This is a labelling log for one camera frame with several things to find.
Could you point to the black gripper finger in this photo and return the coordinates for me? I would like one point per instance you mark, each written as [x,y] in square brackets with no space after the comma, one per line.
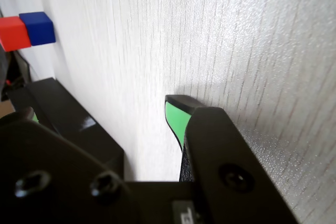
[215,142]
[39,155]

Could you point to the red cube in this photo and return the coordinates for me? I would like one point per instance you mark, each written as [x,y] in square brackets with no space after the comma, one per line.
[13,33]

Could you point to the blue cube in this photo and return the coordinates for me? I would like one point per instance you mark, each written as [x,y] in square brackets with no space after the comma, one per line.
[39,30]

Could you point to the black open box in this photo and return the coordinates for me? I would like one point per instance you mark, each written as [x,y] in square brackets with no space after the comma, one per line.
[78,119]

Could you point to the black box tray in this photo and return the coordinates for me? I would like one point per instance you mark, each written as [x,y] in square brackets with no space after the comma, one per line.
[19,98]

